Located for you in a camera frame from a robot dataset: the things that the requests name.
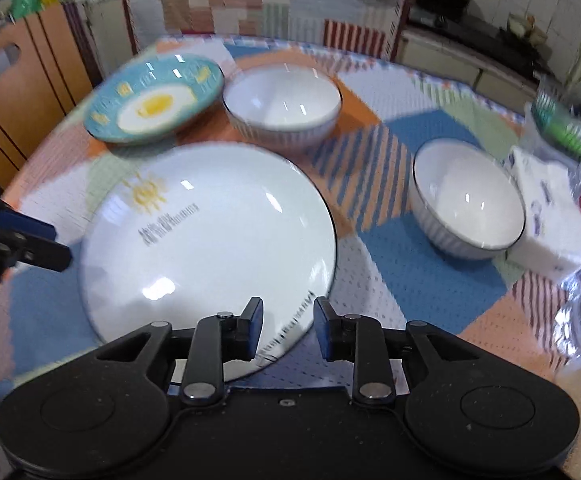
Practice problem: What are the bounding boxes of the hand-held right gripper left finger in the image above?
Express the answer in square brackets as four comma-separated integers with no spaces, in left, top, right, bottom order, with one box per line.
[95,296,265,408]

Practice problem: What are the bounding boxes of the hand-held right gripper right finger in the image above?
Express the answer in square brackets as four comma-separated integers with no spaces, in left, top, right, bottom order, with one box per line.
[314,296,471,408]

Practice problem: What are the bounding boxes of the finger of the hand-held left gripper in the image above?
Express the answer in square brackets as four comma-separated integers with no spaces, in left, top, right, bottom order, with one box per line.
[0,185,74,284]

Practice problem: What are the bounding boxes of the large white plate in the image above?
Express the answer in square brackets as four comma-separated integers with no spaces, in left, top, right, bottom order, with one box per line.
[79,144,338,382]

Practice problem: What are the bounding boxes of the teal printed plate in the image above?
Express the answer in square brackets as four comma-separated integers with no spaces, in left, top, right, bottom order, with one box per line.
[84,55,225,147]

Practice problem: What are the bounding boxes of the white ribbed bowl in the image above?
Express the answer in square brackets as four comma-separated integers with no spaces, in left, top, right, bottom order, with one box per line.
[222,66,343,155]
[409,139,527,260]

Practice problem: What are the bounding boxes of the patchwork tablecloth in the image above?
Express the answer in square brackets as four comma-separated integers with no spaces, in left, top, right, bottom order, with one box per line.
[0,35,581,401]

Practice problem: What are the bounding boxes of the orange wooden chair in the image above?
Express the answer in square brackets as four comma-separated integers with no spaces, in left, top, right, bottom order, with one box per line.
[0,5,97,201]

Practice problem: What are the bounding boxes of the white tissue pack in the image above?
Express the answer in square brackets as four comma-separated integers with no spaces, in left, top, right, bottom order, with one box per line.
[506,146,581,282]

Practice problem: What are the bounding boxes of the green plastic basket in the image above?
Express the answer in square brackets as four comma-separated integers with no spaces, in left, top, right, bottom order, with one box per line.
[529,84,581,162]

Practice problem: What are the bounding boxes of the patchwork counter cloth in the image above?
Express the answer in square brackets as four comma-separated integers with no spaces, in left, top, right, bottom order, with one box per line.
[123,0,407,62]

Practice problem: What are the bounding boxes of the black gas stove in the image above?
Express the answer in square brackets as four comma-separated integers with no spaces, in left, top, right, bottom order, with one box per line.
[409,7,553,83]

